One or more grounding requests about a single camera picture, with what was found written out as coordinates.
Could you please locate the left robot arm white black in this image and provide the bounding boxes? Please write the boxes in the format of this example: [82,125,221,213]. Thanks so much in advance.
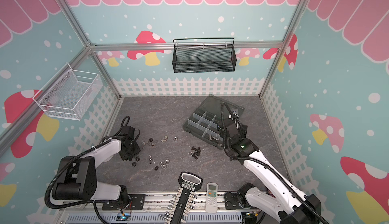
[44,126,140,209]

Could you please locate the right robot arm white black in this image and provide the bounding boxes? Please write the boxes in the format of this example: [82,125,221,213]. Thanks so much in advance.
[220,102,327,224]

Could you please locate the grey compartment organizer box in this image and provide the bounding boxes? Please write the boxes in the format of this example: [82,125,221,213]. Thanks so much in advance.
[183,95,245,150]

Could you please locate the black bolts cluster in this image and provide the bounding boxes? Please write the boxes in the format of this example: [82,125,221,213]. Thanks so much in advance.
[190,147,201,160]

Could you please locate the white remote control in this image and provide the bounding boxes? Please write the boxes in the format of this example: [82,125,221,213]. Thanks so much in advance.
[205,182,218,214]

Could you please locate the black tool with sockets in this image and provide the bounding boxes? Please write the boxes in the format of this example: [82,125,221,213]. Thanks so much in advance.
[159,172,203,224]

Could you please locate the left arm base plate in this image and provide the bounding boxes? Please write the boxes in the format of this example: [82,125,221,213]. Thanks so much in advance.
[102,194,146,211]

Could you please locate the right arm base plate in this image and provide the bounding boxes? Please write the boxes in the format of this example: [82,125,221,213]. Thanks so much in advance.
[224,192,246,210]

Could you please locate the white wire wall basket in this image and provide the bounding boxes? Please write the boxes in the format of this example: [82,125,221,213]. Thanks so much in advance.
[32,64,103,121]

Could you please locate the black mesh wall basket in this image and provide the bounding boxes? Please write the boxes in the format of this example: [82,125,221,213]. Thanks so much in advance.
[172,38,237,74]

